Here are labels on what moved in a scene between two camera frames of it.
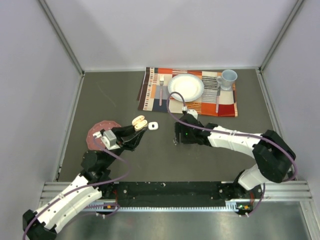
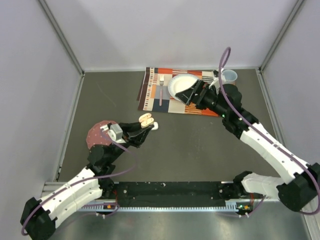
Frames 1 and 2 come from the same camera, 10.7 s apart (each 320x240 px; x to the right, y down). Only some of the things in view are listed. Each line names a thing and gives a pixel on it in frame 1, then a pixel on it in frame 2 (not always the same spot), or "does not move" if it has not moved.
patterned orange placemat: (154, 96) does not move
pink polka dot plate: (95, 143) does not move
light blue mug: (226, 80) does not move
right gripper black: (179, 129) -> (187, 96)
